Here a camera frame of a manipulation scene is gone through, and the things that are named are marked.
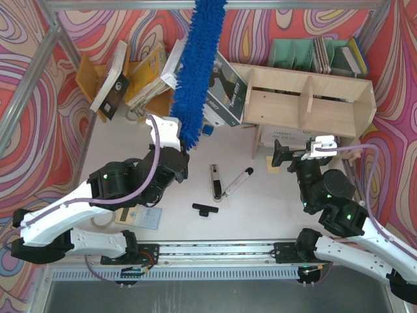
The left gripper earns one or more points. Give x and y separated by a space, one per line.
182 162

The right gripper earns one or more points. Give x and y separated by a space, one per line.
296 158

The white black stapler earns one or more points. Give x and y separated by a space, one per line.
217 193

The white black utility knife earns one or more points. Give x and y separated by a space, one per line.
238 181

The blue microfiber duster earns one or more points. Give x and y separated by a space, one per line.
197 61

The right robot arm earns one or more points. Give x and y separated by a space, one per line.
382 255

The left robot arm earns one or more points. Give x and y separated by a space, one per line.
52 233

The light wooden bookshelf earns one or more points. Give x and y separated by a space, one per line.
320 103

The yellow sticky note pad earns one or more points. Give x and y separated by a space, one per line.
270 168

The blue white eraser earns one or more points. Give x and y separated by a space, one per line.
207 130

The black small tool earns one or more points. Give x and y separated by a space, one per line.
205 210

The blue yellow calculator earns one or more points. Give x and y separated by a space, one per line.
140 217

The pink pig figurine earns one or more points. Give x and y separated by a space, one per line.
352 155

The black white Twins story book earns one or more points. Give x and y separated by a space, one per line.
225 99

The yellow book stack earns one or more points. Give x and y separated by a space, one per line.
145 81

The clear tape roll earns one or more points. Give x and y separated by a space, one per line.
103 221

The white Chokladfabriken book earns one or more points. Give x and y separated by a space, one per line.
169 76

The white black paperback book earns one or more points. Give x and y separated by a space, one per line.
112 83

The green desk organizer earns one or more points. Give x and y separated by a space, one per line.
323 56

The blue covered book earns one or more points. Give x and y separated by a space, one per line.
355 52

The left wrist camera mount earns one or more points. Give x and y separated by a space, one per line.
165 131

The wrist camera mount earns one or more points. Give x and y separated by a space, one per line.
165 131
320 147

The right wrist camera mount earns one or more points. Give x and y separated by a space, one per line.
320 147

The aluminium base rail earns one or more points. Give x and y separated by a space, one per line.
215 252

